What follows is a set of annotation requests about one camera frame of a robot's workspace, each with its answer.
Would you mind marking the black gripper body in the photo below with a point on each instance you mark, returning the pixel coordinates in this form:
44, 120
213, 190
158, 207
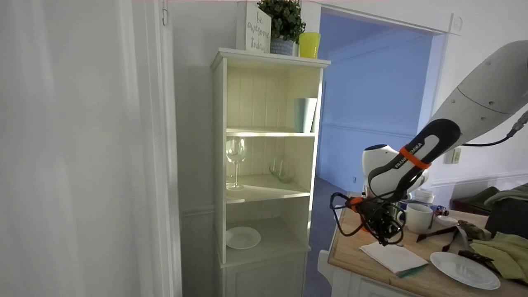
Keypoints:
376, 215

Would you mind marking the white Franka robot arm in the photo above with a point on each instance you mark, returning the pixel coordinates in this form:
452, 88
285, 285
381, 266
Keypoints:
467, 118

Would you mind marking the white folded towel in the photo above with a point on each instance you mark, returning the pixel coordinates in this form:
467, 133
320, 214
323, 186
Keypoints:
396, 258

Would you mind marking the yellow plastic cup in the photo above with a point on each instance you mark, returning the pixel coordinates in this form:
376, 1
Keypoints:
308, 45

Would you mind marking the white ceramic mug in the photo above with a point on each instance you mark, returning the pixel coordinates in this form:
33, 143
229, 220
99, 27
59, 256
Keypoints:
419, 219

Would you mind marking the black kitchen tongs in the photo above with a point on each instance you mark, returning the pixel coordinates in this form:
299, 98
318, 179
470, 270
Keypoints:
445, 233

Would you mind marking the white table cabinet base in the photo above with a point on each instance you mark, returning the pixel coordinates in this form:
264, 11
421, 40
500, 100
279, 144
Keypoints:
346, 278

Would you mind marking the white plate with pattern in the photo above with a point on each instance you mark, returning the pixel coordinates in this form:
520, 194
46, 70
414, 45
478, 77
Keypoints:
464, 271

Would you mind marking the dark green couch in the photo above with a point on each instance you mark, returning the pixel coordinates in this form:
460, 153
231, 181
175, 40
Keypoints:
495, 204

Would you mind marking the short clear glass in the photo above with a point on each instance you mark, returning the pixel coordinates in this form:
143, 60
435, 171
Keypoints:
282, 169

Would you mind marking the green cloth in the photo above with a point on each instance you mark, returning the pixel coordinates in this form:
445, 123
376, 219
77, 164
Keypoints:
505, 256

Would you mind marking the teal and white books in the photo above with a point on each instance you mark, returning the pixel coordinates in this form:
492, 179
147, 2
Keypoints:
305, 115

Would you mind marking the cream wooden bookshelf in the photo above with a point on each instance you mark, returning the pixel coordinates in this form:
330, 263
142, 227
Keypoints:
264, 166

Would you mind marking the small plain white plate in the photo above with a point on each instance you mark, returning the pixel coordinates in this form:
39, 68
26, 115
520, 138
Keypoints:
242, 238

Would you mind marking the tall clear wine glass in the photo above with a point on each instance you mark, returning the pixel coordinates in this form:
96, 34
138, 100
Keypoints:
236, 154

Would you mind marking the white doorway trim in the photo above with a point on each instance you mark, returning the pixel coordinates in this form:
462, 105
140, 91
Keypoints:
439, 34

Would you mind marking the green potted plant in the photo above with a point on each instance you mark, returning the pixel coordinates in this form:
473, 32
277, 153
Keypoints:
282, 22

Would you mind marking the white lettered sign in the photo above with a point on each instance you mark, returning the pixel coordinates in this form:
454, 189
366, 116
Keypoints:
256, 29

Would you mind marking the white door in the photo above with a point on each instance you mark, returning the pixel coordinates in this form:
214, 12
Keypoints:
82, 149

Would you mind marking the white wall outlet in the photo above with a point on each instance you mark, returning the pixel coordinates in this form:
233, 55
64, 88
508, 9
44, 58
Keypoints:
452, 157

